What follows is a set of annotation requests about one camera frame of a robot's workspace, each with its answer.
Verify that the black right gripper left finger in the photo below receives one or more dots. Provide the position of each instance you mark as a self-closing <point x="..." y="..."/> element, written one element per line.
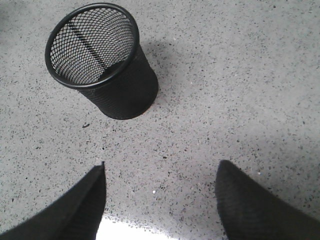
<point x="76" y="215"/>

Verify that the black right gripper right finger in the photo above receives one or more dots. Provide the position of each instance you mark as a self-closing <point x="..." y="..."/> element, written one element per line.
<point x="250" y="212"/>

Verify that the black mesh metal bucket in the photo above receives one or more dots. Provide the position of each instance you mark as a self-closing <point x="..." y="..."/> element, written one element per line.
<point x="96" y="50"/>

